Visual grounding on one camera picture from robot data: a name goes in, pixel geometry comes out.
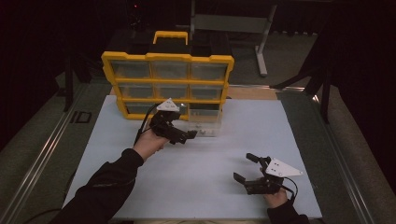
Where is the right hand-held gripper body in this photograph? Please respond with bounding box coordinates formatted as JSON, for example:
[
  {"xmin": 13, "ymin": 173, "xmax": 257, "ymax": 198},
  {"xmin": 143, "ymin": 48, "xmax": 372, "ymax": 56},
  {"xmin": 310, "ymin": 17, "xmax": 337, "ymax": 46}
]
[{"xmin": 244, "ymin": 156, "xmax": 304, "ymax": 196}]

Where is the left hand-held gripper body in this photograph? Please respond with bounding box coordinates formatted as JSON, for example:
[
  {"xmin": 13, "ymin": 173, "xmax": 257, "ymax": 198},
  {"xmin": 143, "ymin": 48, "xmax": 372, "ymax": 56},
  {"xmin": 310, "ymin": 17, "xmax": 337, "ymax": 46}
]
[{"xmin": 148, "ymin": 97, "xmax": 190, "ymax": 146}]

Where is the clear plastic drawer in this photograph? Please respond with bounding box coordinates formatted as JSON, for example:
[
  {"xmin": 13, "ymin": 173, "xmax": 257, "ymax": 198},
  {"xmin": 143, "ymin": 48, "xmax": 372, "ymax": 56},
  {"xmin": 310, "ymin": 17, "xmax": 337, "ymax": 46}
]
[{"xmin": 186, "ymin": 104, "xmax": 223, "ymax": 138}]

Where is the person's right hand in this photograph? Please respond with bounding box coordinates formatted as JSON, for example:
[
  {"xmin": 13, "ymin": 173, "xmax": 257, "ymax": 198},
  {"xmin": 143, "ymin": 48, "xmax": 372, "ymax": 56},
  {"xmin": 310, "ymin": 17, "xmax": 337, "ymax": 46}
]
[{"xmin": 260, "ymin": 167, "xmax": 290, "ymax": 209}]

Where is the person's left hand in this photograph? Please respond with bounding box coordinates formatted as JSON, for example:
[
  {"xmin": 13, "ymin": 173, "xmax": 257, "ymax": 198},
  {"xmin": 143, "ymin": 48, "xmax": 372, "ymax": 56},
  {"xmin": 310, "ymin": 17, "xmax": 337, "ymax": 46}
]
[{"xmin": 133, "ymin": 127, "xmax": 171, "ymax": 161}]

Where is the grid of clear drawers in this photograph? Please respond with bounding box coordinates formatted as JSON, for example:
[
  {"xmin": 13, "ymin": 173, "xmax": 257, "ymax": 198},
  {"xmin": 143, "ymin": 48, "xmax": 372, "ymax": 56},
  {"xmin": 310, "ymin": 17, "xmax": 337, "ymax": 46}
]
[{"xmin": 110, "ymin": 59, "xmax": 229, "ymax": 116}]

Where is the white table board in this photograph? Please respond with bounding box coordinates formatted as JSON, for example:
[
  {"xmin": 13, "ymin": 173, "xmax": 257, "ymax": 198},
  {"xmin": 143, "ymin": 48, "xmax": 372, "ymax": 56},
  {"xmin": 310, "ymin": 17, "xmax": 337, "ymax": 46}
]
[{"xmin": 62, "ymin": 94, "xmax": 323, "ymax": 220}]

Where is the yellow black organizer cabinet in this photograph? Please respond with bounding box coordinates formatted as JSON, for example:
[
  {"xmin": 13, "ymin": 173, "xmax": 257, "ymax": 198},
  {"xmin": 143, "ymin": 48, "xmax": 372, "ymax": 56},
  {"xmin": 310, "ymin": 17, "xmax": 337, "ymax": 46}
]
[{"xmin": 101, "ymin": 30, "xmax": 235, "ymax": 122}]

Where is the black tripod stand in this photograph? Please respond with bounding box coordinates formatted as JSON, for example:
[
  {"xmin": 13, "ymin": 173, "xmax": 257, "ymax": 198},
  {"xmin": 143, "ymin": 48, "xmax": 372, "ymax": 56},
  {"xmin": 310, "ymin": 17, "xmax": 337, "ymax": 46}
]
[{"xmin": 270, "ymin": 27, "xmax": 332, "ymax": 124}]

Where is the black metal stand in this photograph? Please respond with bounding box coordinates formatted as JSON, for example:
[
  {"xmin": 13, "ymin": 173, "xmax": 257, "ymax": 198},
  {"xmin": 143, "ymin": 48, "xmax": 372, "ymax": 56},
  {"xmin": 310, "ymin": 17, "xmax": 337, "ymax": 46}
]
[{"xmin": 63, "ymin": 54, "xmax": 92, "ymax": 113}]

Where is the black device with red light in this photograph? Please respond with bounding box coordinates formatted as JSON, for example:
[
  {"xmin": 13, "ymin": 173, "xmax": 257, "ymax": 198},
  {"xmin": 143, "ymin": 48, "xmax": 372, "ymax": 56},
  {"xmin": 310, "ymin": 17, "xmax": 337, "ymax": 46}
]
[{"xmin": 124, "ymin": 0, "xmax": 148, "ymax": 32}]

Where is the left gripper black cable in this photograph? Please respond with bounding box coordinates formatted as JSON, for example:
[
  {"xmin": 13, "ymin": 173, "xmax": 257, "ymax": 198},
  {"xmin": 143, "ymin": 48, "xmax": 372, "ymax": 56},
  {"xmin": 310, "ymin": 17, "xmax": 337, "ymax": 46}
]
[{"xmin": 134, "ymin": 103, "xmax": 162, "ymax": 146}]

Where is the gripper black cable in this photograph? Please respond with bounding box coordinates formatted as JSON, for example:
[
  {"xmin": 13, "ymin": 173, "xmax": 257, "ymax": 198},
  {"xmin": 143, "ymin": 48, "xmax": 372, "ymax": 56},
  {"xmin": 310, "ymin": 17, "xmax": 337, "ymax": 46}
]
[
  {"xmin": 134, "ymin": 103, "xmax": 162, "ymax": 146},
  {"xmin": 280, "ymin": 176, "xmax": 299, "ymax": 202}
]

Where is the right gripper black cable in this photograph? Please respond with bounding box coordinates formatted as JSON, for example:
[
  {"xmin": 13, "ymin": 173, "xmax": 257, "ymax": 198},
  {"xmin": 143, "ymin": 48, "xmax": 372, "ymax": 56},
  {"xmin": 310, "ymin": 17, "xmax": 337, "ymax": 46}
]
[{"xmin": 280, "ymin": 176, "xmax": 299, "ymax": 202}]

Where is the aluminium rail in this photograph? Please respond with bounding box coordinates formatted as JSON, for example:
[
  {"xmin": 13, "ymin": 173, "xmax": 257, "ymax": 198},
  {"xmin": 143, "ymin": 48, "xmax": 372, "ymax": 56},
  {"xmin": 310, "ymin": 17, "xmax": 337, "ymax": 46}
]
[
  {"xmin": 309, "ymin": 92, "xmax": 376, "ymax": 224},
  {"xmin": 0, "ymin": 83, "xmax": 90, "ymax": 224}
]

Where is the grey metal desk frame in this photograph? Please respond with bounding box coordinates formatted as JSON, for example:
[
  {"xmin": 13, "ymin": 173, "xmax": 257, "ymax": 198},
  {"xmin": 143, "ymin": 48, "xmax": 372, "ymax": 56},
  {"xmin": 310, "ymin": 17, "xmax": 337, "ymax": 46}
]
[{"xmin": 189, "ymin": 0, "xmax": 278, "ymax": 77}]

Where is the black floor cable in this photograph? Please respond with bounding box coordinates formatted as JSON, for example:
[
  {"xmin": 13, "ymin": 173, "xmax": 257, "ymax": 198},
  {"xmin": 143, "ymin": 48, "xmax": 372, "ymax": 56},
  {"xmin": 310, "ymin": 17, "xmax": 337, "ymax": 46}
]
[{"xmin": 21, "ymin": 208, "xmax": 62, "ymax": 224}]

